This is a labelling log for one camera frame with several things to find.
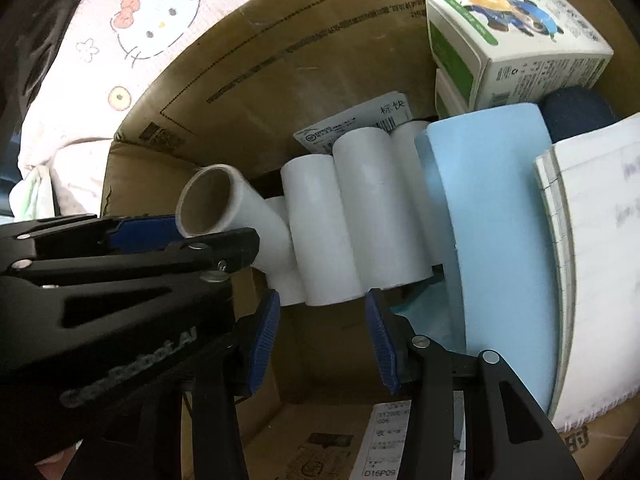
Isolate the brown cardboard box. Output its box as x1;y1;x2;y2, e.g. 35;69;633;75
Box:
100;0;640;480

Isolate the light blue box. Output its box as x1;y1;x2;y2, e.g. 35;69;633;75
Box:
414;102;561;413

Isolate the white paper roll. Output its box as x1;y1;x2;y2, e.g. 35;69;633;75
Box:
389;121;443;267
264;196;290;226
333;126;435;290
279;154;363;308
176;164;307;307

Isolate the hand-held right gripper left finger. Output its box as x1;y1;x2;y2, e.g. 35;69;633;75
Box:
62;289;282;480

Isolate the white lined notebook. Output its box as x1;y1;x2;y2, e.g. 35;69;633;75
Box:
534;112;640;431

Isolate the white green label box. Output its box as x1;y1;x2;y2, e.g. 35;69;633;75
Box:
434;67;473;118

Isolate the dark cloth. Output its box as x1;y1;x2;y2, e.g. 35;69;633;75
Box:
0;0;108;181

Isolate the white shipping label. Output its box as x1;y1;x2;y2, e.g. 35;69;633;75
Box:
350;392;468;480

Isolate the white printed paper label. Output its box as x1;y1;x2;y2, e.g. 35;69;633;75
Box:
292;91;413;156

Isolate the dark blue round object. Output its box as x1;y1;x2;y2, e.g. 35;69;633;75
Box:
541;86;621;146

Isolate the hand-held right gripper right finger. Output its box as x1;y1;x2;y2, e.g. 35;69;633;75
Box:
364;287;586;480

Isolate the white cartoon print box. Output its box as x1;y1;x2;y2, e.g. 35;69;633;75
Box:
424;0;615;111

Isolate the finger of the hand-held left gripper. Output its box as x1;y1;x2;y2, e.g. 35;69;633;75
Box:
0;214;181;273
0;226;262;376

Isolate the light blue flat packet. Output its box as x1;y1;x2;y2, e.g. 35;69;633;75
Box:
392;280;468;356

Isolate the pink cartoon printed blanket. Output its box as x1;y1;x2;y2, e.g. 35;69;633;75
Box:
15;0;331;221

